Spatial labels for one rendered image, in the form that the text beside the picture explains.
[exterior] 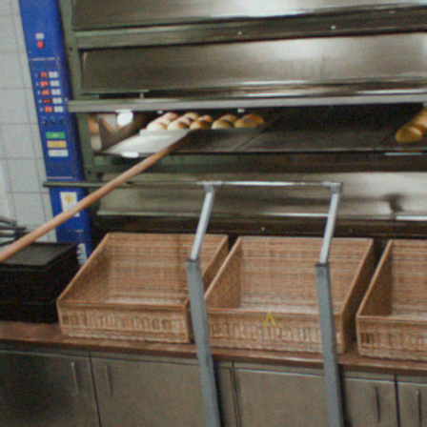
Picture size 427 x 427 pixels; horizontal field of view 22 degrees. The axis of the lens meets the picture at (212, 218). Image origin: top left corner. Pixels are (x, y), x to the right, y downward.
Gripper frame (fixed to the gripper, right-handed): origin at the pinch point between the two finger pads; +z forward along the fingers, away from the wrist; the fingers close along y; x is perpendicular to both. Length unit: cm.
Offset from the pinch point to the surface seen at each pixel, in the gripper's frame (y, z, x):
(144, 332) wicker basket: 56, 10, -50
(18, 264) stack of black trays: 34, -49, -59
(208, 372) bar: 65, 40, -39
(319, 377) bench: 66, 80, -45
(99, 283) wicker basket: 50, -27, -82
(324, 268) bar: 23, 88, -40
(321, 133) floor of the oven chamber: 0, 57, -133
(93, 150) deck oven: -3, -32, -100
